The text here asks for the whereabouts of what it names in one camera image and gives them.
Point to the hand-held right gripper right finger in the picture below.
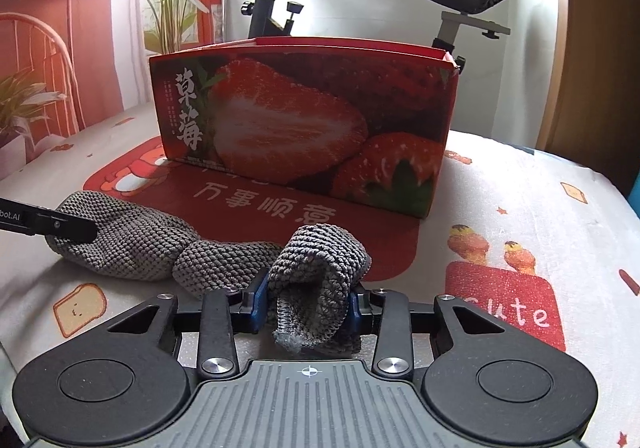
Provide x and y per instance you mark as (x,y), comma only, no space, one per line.
(354,314)

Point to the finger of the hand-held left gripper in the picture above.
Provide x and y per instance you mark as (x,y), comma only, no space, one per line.
(65,225)

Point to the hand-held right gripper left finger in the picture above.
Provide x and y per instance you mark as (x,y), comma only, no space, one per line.
(259,302)

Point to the grey knitted cloth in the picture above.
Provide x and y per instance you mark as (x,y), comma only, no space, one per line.
(130,248)

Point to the red strawberry print box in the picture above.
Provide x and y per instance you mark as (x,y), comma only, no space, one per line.
(300,128)

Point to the black exercise bike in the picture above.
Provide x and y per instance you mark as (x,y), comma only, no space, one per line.
(265,3)

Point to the blue curtain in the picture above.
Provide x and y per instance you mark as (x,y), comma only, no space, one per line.
(635,195)

